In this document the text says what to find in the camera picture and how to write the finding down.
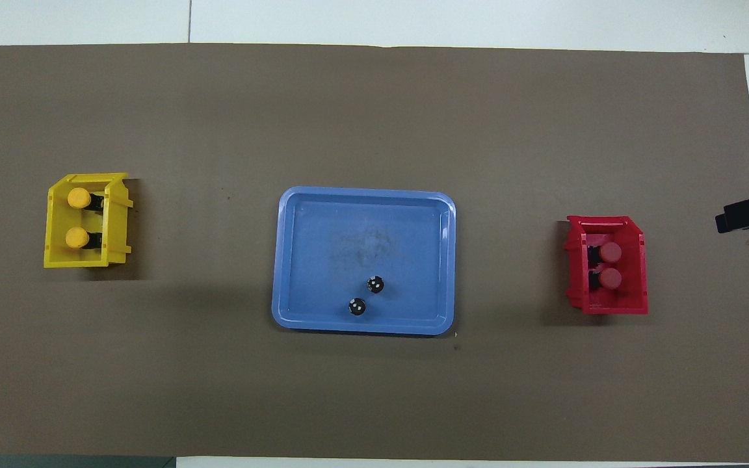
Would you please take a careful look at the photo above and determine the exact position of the yellow push button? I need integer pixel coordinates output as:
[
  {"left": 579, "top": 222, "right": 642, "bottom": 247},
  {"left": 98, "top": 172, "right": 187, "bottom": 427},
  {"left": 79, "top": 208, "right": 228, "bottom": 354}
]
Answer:
[
  {"left": 66, "top": 187, "right": 105, "bottom": 213},
  {"left": 64, "top": 226, "right": 104, "bottom": 251}
]

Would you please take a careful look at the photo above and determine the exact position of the red push button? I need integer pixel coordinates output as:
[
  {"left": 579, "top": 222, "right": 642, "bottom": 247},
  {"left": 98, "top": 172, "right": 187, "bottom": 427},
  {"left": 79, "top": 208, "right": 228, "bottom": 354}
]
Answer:
[
  {"left": 588, "top": 266, "right": 624, "bottom": 292},
  {"left": 587, "top": 241, "right": 624, "bottom": 265}
]

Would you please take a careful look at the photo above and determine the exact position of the red plastic bin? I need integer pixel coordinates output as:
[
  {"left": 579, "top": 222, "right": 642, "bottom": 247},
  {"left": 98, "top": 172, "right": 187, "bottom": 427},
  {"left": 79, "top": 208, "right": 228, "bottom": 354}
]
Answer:
[{"left": 563, "top": 215, "right": 649, "bottom": 315}]

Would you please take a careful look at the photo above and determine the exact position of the blue plastic tray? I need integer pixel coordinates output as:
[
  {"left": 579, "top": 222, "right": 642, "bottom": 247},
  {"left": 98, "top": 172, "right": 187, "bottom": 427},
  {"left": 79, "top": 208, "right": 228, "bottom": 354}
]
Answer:
[{"left": 271, "top": 186, "right": 457, "bottom": 336}]

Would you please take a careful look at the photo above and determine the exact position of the yellow plastic bin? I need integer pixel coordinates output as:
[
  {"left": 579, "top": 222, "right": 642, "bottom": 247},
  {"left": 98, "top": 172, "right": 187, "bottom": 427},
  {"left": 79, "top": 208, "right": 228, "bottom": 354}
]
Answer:
[{"left": 44, "top": 172, "right": 135, "bottom": 269}]

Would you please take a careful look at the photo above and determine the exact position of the brown table mat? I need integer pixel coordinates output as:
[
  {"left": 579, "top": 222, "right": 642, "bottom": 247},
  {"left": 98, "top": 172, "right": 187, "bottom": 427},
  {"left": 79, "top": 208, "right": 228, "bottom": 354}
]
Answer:
[{"left": 0, "top": 42, "right": 749, "bottom": 463}]

